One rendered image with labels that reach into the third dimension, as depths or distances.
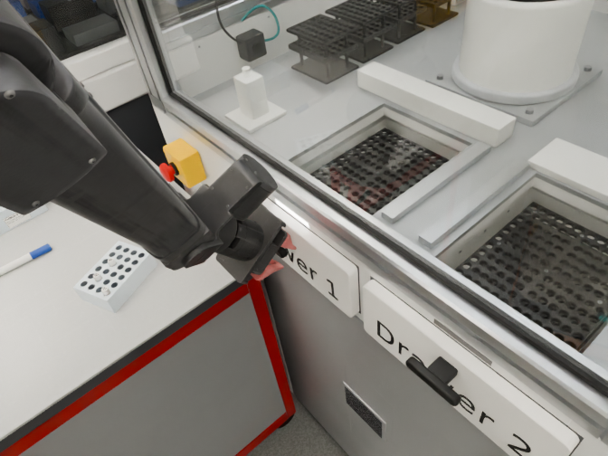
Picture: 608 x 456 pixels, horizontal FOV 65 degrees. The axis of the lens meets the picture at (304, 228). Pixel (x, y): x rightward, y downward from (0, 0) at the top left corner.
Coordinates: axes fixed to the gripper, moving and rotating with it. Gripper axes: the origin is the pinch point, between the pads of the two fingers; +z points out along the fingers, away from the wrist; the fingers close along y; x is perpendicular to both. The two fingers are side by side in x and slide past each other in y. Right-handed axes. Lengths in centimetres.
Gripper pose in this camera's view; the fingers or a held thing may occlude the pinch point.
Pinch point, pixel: (284, 254)
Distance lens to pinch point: 73.5
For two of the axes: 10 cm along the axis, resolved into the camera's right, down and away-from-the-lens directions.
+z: 5.3, 2.6, 8.1
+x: -6.4, -5.1, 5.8
